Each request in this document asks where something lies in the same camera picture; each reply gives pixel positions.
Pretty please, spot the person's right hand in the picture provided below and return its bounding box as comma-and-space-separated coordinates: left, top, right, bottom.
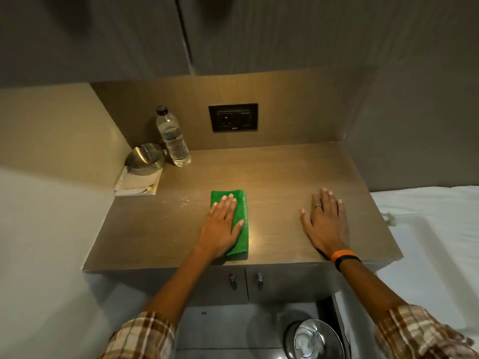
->
300, 188, 351, 257

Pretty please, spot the person's left hand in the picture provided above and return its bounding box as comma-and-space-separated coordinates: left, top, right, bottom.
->
196, 194, 245, 261

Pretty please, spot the green cleaning cloth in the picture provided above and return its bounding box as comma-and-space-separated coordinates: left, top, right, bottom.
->
210, 189, 249, 260

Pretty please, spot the person's left forearm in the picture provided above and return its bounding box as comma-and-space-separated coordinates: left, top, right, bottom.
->
141, 246, 222, 329

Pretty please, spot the person's right forearm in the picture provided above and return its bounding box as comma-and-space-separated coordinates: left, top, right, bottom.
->
339, 258, 406, 320

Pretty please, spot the orange and black wristband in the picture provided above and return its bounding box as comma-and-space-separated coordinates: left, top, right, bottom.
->
330, 250, 362, 272

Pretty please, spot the grey base cabinet door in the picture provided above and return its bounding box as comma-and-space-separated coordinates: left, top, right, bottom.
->
245, 262, 379, 304
84, 266, 250, 308

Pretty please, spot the clear plastic water bottle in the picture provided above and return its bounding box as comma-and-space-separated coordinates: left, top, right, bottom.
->
156, 105, 192, 167

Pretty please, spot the white paper booklet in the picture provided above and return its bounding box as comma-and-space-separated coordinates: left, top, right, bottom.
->
114, 166, 164, 197

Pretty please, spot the round metal ashtray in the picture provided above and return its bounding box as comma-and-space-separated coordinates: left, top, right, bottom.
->
124, 143, 166, 176

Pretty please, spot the bed with white sheet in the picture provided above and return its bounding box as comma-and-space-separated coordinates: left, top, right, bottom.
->
337, 185, 479, 350

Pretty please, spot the black bin with metal lid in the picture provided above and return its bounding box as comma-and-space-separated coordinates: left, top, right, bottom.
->
283, 319, 345, 359

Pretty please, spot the plaid shirt right sleeve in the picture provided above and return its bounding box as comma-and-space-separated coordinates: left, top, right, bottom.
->
374, 304, 479, 359

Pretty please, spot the plaid shirt sleeve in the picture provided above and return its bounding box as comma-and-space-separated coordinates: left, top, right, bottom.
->
374, 304, 479, 359
97, 311, 177, 359

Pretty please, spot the plaid shirt left sleeve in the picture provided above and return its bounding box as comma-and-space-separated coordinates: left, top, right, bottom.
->
97, 311, 177, 359

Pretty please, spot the black wall socket panel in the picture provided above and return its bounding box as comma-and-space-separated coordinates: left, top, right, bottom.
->
208, 103, 259, 133

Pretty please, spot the wide grey wall cabinet door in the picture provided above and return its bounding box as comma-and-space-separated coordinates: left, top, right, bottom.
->
177, 0, 479, 77

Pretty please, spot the narrow grey wall cabinet door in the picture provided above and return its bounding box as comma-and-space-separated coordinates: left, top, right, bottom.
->
0, 0, 194, 89

